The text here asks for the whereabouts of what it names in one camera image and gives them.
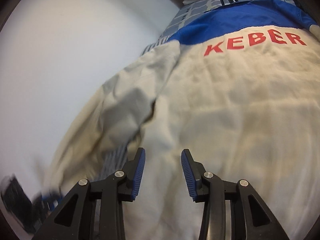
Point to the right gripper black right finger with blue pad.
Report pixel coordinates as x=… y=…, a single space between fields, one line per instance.
x=251 y=218

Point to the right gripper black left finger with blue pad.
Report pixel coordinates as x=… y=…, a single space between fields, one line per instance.
x=73 y=218

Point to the cream and blue KEBER jacket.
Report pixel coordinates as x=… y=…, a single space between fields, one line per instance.
x=239 y=88

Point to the blue white striped bed quilt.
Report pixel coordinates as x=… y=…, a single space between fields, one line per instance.
x=190 y=11

